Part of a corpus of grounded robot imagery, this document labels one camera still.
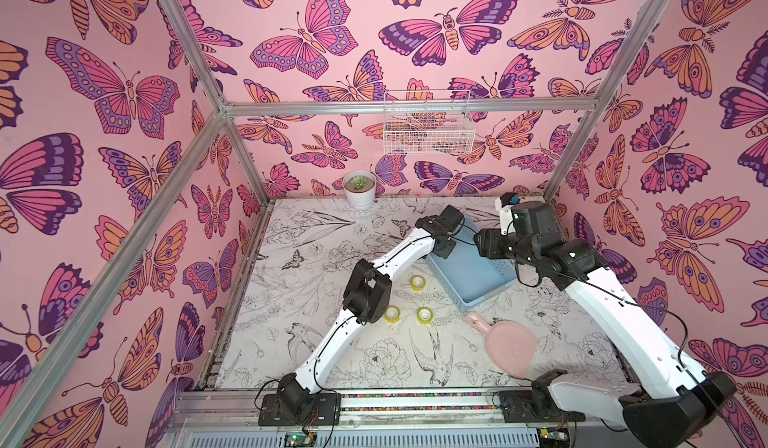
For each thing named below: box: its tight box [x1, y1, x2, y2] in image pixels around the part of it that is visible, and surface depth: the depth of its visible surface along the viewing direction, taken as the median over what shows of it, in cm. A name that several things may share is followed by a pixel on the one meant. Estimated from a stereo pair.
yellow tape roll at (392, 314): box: [384, 305, 401, 324], surface depth 91 cm
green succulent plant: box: [351, 175, 367, 189], surface depth 112 cm
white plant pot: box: [342, 170, 377, 211], surface depth 113 cm
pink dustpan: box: [466, 312, 539, 380], surface depth 86 cm
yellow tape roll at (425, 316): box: [416, 307, 434, 325], surface depth 90 cm
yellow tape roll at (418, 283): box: [410, 274, 427, 292], surface depth 97 cm
